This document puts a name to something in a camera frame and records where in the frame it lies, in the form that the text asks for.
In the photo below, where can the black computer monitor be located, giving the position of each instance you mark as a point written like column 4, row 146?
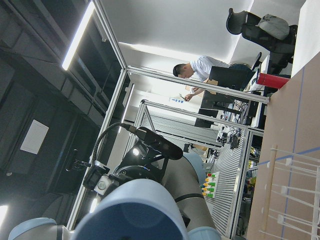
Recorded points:
column 235, row 79

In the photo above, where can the red cylinder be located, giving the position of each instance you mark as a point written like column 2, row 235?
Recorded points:
column 271, row 81

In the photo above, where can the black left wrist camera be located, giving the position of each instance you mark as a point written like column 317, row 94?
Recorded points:
column 158, row 143

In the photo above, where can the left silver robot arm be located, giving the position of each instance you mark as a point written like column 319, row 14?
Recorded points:
column 181, row 178

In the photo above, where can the light blue plastic cup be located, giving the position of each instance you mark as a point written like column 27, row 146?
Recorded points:
column 140, row 209

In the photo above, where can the black office chair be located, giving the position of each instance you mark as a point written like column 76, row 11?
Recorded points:
column 281, row 51

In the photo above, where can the person in white shirt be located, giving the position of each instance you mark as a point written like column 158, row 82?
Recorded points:
column 202, row 67

